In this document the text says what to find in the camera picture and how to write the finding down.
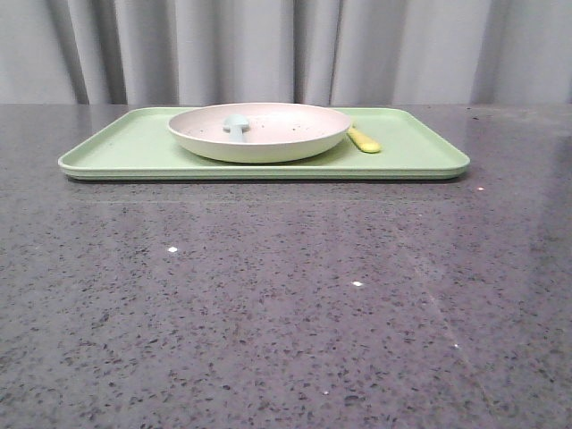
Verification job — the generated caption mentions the speckled white plate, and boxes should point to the speckled white plate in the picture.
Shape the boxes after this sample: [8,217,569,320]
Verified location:
[168,103,352,164]

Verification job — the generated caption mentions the light blue plastic spoon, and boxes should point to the light blue plastic spoon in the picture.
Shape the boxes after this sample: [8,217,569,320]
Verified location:
[223,114,250,143]

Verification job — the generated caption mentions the light green plastic tray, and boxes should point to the light green plastic tray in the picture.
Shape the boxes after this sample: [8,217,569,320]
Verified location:
[58,107,470,181]

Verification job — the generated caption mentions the grey curtain backdrop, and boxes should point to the grey curtain backdrop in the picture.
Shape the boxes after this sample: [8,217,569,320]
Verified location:
[1,1,571,105]

